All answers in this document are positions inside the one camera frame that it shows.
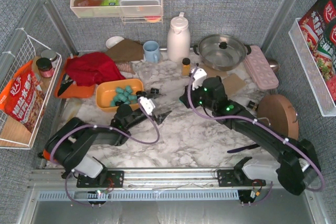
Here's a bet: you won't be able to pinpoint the black coffee capsule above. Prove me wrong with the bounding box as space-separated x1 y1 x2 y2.
150 88 160 94
136 91 147 98

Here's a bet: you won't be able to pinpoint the orange plastic storage basket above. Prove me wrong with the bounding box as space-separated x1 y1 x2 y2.
96 78 144 113

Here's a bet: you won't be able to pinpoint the red cloth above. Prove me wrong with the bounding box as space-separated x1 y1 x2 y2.
65 52 125 87

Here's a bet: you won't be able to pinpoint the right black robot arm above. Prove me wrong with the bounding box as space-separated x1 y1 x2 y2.
180 77 326 196

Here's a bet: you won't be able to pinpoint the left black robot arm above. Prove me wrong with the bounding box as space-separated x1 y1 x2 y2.
42 104 171 178

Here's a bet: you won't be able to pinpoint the brown cork coaster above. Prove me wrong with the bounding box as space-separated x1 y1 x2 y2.
200 64 227 78
222 73 246 97

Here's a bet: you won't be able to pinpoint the small orange juice bottle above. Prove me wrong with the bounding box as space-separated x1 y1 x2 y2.
182 58 191 76

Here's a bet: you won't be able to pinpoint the stainless steel pot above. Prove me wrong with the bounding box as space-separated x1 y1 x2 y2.
193 35 251 71

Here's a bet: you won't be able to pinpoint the striped pink cloth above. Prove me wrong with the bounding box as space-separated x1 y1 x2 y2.
116 62 136 75

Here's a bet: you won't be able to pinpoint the white thermos jug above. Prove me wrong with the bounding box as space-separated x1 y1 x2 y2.
167 12 191 63

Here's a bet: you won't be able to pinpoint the light blue mug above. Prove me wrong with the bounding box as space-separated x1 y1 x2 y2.
143 40 161 63

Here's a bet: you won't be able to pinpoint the pink egg tray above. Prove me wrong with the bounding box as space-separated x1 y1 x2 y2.
243 45 279 90

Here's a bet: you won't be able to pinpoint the round wooden board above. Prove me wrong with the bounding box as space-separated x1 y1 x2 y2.
257 94 299 140

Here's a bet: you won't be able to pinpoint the white small bowl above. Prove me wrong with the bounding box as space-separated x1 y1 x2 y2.
106 36 124 49

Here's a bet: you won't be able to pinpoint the orange plastic tray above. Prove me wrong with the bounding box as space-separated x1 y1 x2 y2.
54 55 96 99

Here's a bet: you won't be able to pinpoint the black kitchen knife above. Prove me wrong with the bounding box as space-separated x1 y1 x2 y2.
57 79 73 97

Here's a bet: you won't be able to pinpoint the clear plastic food containers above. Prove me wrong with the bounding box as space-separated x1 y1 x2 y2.
119 0 161 17

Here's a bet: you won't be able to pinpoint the orange plastic cup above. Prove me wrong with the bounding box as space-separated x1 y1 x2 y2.
37 150 50 161

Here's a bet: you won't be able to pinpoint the silver lid jar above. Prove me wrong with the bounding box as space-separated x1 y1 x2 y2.
41 49 58 62

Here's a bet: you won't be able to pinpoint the dark lid glass jar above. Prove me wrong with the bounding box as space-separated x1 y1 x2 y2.
36 57 54 78

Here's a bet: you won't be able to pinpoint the red snack bag left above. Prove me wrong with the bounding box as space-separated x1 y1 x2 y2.
1 61 45 132

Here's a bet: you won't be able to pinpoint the red seasoning bag right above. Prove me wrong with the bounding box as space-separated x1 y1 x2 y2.
298 0 335 81

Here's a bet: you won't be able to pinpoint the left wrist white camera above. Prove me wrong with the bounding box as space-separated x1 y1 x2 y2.
138 97 156 116

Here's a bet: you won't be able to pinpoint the purple handled knife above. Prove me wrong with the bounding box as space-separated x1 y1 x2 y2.
227 144 259 154

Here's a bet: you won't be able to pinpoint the white wire basket right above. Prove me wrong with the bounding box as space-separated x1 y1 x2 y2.
288 18 335 117

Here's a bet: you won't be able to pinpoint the white wire rack left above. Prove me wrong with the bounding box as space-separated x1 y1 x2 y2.
1 28 62 150

